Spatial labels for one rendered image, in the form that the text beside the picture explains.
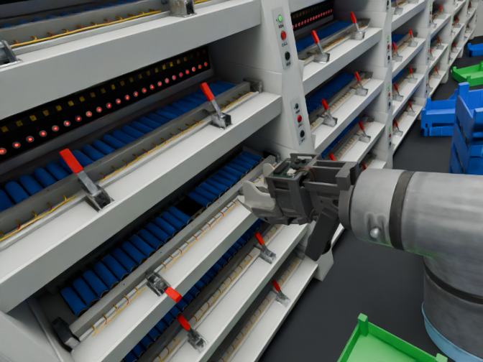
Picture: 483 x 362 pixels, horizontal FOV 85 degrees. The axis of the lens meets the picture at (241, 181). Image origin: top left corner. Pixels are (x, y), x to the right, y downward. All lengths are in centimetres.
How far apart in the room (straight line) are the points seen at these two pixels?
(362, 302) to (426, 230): 72
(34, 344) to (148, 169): 27
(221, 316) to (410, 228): 50
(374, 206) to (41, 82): 40
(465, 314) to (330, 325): 65
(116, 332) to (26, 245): 20
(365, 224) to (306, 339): 68
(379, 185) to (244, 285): 49
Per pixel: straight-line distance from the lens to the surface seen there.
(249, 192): 43
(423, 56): 201
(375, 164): 144
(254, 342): 87
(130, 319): 54
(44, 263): 43
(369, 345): 95
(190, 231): 57
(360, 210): 32
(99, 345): 54
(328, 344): 95
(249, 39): 68
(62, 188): 47
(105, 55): 43
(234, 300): 71
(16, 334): 46
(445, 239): 31
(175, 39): 49
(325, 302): 102
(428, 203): 31
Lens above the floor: 85
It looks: 29 degrees down
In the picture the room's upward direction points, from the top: 19 degrees counter-clockwise
